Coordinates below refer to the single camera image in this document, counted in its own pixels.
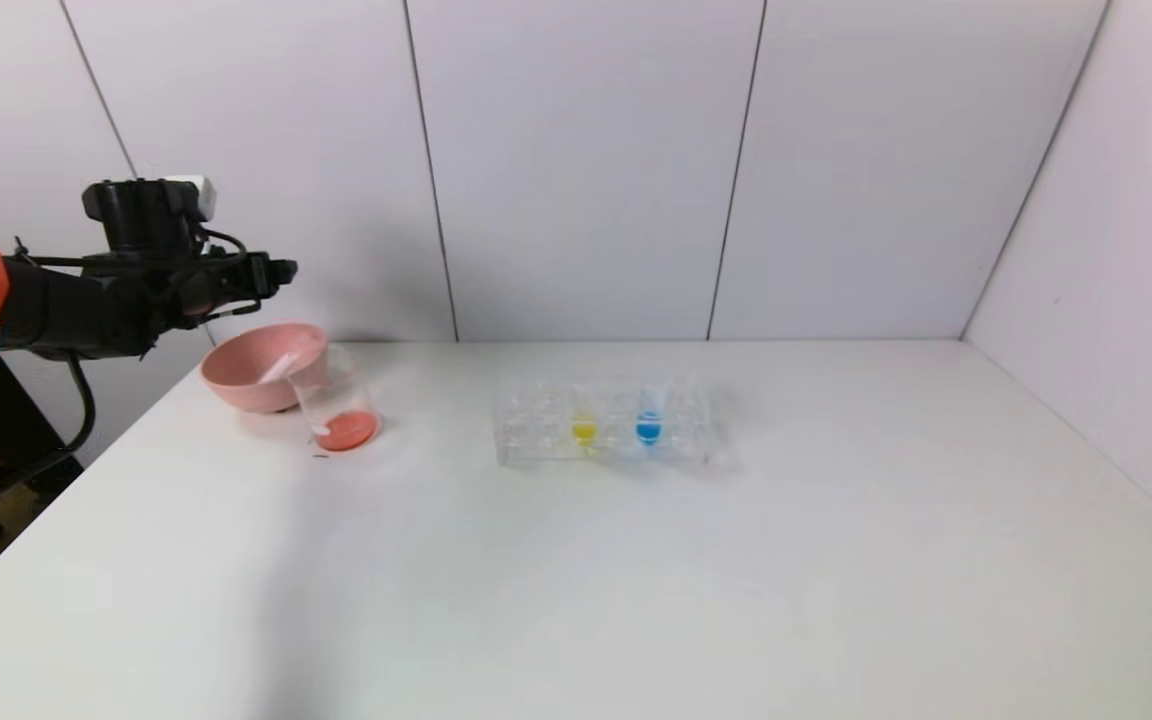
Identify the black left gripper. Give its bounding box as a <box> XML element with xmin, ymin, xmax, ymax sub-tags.
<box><xmin>180</xmin><ymin>251</ymin><xmax>298</xmax><ymax>315</ymax></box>

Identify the clear acrylic test tube rack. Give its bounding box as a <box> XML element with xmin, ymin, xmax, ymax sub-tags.
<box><xmin>493</xmin><ymin>375</ymin><xmax>727</xmax><ymax>469</ymax></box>

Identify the test tube with yellow pigment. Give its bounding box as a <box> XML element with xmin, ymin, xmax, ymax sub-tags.
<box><xmin>568</xmin><ymin>380</ymin><xmax>602</xmax><ymax>453</ymax></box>

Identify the test tube with blue pigment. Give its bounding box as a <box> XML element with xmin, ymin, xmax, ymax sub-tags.
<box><xmin>634</xmin><ymin>378</ymin><xmax>672</xmax><ymax>453</ymax></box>

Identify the pink plastic bowl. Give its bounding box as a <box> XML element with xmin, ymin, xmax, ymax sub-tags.
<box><xmin>201</xmin><ymin>322</ymin><xmax>329</xmax><ymax>414</ymax></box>

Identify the clear glass beaker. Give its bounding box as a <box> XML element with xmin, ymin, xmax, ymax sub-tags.
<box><xmin>291</xmin><ymin>345</ymin><xmax>382</xmax><ymax>454</ymax></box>

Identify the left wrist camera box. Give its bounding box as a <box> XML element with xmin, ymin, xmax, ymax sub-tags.
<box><xmin>82</xmin><ymin>176</ymin><xmax>218</xmax><ymax>256</ymax></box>

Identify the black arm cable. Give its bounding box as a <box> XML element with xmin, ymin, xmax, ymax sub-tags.
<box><xmin>0</xmin><ymin>355</ymin><xmax>97</xmax><ymax>531</ymax></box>

